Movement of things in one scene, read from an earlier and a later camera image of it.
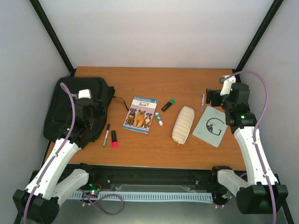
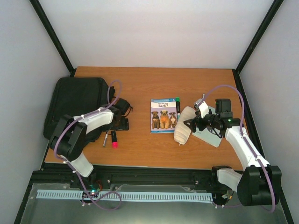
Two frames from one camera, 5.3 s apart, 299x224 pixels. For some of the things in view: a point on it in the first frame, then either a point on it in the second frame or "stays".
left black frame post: x=41 y=14 stays
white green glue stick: x=159 y=119 to x=178 y=116
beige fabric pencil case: x=183 y=124 stays
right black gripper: x=210 y=92 to x=193 y=122
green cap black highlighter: x=168 y=104 to x=178 y=104
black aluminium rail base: x=107 y=175 stays
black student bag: x=76 y=109 stays
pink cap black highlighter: x=114 y=139 stays
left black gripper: x=100 y=109 to x=124 y=125
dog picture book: x=140 y=115 to x=163 y=115
